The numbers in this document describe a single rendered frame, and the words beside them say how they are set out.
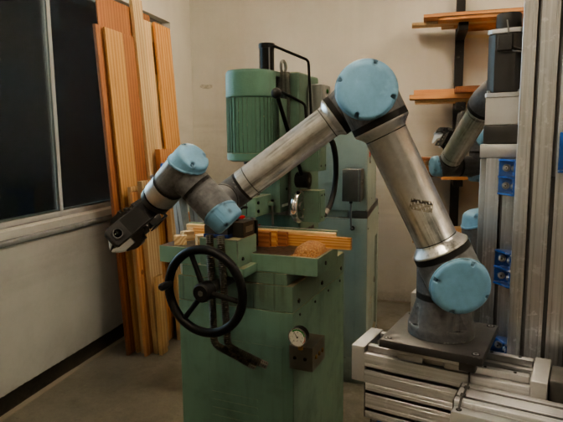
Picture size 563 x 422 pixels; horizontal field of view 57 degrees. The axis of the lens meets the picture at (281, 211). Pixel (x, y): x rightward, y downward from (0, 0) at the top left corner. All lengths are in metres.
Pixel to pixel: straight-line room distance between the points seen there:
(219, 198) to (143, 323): 2.21
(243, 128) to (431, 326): 0.93
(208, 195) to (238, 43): 3.34
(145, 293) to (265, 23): 2.28
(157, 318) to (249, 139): 1.70
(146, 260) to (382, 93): 2.37
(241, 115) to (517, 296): 1.01
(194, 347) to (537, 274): 1.16
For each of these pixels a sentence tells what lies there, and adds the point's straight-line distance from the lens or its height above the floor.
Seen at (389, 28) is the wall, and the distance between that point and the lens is 4.13.
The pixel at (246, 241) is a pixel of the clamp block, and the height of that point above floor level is 0.94.
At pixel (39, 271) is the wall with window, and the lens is 2.92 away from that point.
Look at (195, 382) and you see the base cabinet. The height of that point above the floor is 0.41.
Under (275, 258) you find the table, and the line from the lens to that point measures 1.69.
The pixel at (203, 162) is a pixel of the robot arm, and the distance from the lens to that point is 1.09.
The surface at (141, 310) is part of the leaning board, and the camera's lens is 3.22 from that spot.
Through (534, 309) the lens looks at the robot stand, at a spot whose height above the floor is 0.87.
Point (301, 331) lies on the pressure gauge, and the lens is 1.65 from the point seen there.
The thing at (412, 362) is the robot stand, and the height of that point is 0.76.
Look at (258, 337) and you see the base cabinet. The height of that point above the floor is 0.61.
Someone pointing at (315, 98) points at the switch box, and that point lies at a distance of 2.06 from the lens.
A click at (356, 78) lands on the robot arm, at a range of 1.01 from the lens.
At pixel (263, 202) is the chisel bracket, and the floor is 1.05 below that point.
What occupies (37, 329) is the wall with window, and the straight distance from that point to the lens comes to 2.96.
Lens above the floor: 1.27
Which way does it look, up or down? 8 degrees down
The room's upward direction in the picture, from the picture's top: 1 degrees counter-clockwise
